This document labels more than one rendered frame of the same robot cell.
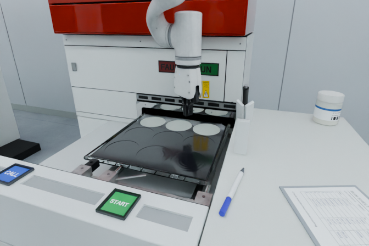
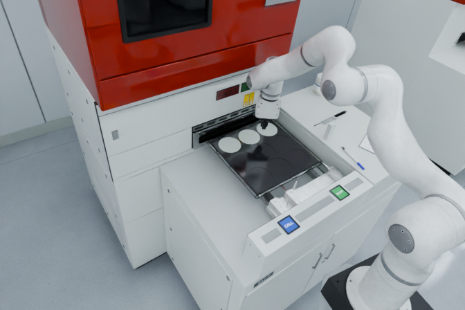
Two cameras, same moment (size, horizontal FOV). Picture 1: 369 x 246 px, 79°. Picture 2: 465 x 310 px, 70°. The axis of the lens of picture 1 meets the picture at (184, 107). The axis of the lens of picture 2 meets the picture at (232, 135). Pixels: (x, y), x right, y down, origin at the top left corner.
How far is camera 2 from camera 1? 124 cm
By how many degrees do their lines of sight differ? 53
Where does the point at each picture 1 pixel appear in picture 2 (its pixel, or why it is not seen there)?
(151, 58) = (210, 92)
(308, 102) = not seen: hidden behind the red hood
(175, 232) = (362, 185)
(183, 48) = (278, 88)
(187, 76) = (277, 104)
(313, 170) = (353, 130)
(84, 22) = (153, 86)
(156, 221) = (353, 187)
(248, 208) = (363, 161)
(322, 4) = not seen: outside the picture
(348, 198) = not seen: hidden behind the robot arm
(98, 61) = (150, 116)
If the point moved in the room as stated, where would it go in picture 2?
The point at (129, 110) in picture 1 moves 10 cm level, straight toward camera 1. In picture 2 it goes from (183, 144) to (204, 152)
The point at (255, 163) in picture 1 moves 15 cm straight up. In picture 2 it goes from (338, 140) to (349, 113)
